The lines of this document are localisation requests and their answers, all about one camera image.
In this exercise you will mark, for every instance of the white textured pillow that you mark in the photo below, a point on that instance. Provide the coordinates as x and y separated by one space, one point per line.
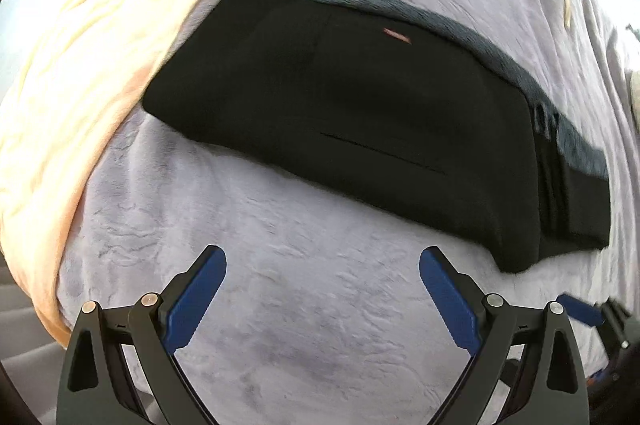
635 100

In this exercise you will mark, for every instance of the lavender textured bedspread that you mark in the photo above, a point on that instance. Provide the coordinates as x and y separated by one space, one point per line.
310 285

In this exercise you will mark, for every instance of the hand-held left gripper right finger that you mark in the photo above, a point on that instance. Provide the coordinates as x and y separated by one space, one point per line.
450 300

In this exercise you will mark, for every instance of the black pants with floral trim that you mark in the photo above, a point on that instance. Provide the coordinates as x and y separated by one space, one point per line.
350 115

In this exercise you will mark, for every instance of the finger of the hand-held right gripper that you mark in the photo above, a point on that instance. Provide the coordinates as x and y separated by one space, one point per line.
580 310

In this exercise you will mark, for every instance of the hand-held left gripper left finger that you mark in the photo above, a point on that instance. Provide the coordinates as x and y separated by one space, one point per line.
195 300

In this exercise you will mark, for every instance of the peach fleece blanket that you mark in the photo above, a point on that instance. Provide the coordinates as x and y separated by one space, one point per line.
75 105

